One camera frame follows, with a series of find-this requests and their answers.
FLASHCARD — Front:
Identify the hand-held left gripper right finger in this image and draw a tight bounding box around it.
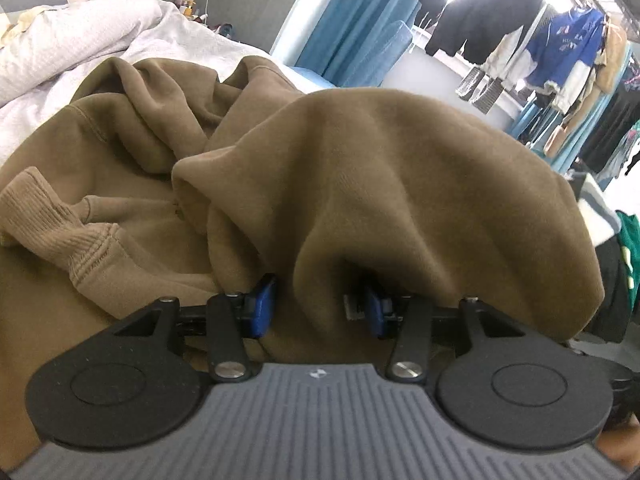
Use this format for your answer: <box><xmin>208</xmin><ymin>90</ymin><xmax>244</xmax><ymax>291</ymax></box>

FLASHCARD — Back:
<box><xmin>343</xmin><ymin>282</ymin><xmax>527</xmax><ymax>387</ymax></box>

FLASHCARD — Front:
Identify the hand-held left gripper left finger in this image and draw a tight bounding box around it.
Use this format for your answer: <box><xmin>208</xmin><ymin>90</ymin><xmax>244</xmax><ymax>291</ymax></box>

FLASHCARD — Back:
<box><xmin>110</xmin><ymin>273</ymin><xmax>279</xmax><ymax>384</ymax></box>

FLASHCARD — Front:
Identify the brown sweatshirt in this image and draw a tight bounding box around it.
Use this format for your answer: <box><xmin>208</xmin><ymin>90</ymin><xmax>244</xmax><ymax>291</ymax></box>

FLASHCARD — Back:
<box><xmin>0</xmin><ymin>55</ymin><xmax>604</xmax><ymax>461</ymax></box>

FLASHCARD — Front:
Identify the person's right hand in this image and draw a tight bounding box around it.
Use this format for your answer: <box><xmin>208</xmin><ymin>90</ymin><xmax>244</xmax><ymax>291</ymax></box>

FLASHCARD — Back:
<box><xmin>596</xmin><ymin>419</ymin><xmax>640</xmax><ymax>467</ymax></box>

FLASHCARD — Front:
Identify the black garment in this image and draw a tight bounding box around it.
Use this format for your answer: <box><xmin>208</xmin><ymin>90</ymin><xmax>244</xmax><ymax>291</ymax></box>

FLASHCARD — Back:
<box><xmin>581</xmin><ymin>239</ymin><xmax>632</xmax><ymax>345</ymax></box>

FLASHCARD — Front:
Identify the green hoodie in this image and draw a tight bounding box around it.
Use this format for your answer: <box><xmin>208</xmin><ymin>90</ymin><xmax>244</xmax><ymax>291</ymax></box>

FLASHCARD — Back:
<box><xmin>614</xmin><ymin>209</ymin><xmax>640</xmax><ymax>312</ymax></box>

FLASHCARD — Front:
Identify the white grey striped fleece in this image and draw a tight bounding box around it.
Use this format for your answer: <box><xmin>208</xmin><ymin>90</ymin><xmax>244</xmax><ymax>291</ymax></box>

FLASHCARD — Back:
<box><xmin>574</xmin><ymin>171</ymin><xmax>622</xmax><ymax>250</ymax></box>

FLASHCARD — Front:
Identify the striped hanging garment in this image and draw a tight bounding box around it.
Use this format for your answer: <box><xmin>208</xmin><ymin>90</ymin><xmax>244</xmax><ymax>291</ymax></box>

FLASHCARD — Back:
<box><xmin>454</xmin><ymin>66</ymin><xmax>505</xmax><ymax>115</ymax></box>

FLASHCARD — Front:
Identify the black hanging dress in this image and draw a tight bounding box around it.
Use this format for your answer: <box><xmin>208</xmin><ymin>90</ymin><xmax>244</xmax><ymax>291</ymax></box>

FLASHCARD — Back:
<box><xmin>579</xmin><ymin>79</ymin><xmax>640</xmax><ymax>182</ymax></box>

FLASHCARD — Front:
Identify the beige white hanging garment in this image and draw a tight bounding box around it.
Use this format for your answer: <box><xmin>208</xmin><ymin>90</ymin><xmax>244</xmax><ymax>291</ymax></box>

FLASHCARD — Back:
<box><xmin>481</xmin><ymin>24</ymin><xmax>537</xmax><ymax>82</ymax></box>

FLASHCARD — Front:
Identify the black hanging jacket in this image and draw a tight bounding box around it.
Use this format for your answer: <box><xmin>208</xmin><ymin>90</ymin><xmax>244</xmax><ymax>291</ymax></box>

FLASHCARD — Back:
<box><xmin>412</xmin><ymin>0</ymin><xmax>550</xmax><ymax>65</ymax></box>

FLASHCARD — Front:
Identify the blue white hanging jersey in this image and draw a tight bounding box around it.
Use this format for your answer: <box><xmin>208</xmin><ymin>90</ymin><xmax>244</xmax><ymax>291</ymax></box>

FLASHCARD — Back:
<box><xmin>524</xmin><ymin>6</ymin><xmax>609</xmax><ymax>115</ymax></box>

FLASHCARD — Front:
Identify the white quilt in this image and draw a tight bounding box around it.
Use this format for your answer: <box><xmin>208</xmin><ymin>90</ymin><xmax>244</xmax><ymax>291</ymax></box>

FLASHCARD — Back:
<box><xmin>0</xmin><ymin>0</ymin><xmax>313</xmax><ymax>166</ymax></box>

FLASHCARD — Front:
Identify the tan hanging garment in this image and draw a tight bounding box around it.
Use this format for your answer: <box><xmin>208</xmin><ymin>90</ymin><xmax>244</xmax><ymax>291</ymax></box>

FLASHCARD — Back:
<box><xmin>596</xmin><ymin>14</ymin><xmax>629</xmax><ymax>95</ymax></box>

